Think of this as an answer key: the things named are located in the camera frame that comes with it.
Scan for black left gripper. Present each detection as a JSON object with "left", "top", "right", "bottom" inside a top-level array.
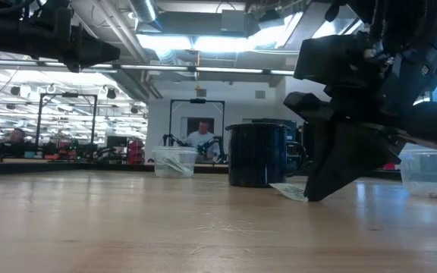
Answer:
[{"left": 39, "top": 20, "right": 121, "bottom": 74}]

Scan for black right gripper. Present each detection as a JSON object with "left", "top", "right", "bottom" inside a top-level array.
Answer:
[{"left": 282, "top": 86, "right": 409, "bottom": 201}]

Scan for black speckled enamel mug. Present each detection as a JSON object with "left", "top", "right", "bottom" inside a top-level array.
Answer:
[{"left": 225, "top": 121, "right": 309, "bottom": 189}]

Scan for small black monitor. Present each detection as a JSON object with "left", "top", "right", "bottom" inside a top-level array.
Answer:
[{"left": 105, "top": 135, "right": 129, "bottom": 149}]

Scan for large clear plastic container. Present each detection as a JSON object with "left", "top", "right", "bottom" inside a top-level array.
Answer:
[{"left": 398, "top": 143, "right": 437, "bottom": 201}]

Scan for black robot workstation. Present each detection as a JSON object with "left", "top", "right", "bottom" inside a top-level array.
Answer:
[{"left": 42, "top": 139, "right": 105, "bottom": 160}]

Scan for red storage bins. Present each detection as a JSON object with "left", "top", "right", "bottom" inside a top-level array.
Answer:
[{"left": 127, "top": 139, "right": 146, "bottom": 165}]

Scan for seated person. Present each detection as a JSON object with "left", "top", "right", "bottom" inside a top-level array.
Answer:
[{"left": 8, "top": 127, "right": 28, "bottom": 145}]

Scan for small clear plastic container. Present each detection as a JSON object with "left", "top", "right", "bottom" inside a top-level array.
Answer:
[{"left": 152, "top": 146, "right": 199, "bottom": 179}]

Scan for long tube ceiling light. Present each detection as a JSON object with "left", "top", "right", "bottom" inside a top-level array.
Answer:
[{"left": 81, "top": 63, "right": 296, "bottom": 77}]

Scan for standing person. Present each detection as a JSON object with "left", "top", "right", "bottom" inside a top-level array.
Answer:
[{"left": 183, "top": 119, "right": 222, "bottom": 160}]

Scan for black gantry frame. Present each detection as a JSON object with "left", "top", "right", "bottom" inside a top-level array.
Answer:
[
  {"left": 168, "top": 98, "right": 226, "bottom": 165},
  {"left": 35, "top": 92, "right": 99, "bottom": 151}
]

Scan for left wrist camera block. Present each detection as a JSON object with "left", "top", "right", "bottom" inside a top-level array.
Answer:
[{"left": 36, "top": 0, "right": 74, "bottom": 24}]

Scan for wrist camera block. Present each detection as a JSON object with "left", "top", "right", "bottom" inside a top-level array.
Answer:
[
  {"left": 36, "top": 0, "right": 74, "bottom": 24},
  {"left": 293, "top": 33, "right": 390, "bottom": 90}
]

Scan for silver round ventilation duct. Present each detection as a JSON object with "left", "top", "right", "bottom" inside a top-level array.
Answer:
[{"left": 128, "top": 0, "right": 159, "bottom": 24}]

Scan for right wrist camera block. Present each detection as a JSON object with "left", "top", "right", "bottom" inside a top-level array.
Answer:
[{"left": 293, "top": 33, "right": 390, "bottom": 90}]

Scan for black table edge rail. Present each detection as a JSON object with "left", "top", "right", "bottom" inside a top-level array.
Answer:
[{"left": 0, "top": 161, "right": 402, "bottom": 181}]

